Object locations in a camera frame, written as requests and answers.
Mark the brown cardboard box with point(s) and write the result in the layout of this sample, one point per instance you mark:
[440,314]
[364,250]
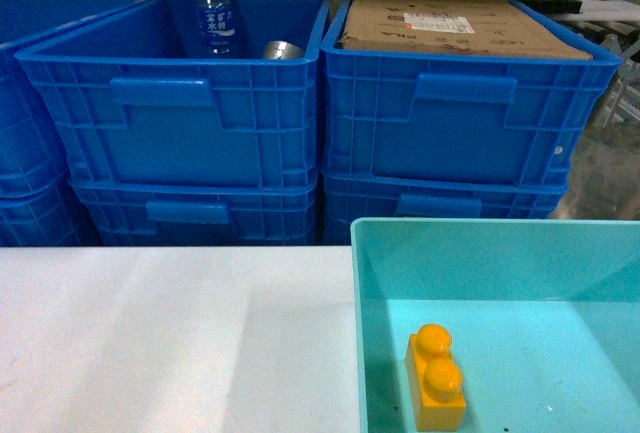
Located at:
[494,28]

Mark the yellow two-stud toy block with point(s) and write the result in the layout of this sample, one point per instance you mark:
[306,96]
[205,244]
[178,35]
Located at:
[435,380]

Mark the blue crate bottom right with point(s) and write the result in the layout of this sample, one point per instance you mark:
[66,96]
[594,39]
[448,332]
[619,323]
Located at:
[350,197]

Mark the blue crate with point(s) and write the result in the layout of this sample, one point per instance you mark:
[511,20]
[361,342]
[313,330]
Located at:
[32,154]
[350,197]
[164,215]
[486,120]
[136,100]
[53,217]

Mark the blue crate top right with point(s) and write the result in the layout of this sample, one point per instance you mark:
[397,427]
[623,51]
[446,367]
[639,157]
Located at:
[486,120]

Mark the silver metal cup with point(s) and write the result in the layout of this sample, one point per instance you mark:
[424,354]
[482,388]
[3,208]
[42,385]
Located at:
[282,50]

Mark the blue crate bottom middle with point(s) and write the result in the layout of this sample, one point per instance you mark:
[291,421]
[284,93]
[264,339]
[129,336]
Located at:
[164,215]

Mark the clear water bottle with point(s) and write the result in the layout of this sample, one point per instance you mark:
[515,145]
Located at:
[217,26]

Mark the white table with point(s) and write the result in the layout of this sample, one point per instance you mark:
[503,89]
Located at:
[217,339]

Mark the blue crate top middle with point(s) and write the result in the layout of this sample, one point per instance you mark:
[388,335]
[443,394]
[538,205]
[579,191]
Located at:
[136,100]

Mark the turquoise plastic tray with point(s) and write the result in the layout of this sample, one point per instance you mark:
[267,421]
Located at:
[544,317]

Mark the blue crate bottom left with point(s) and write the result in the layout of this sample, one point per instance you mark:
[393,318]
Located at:
[53,217]

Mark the blue crate top left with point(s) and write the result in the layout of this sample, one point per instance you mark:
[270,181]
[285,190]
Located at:
[32,154]

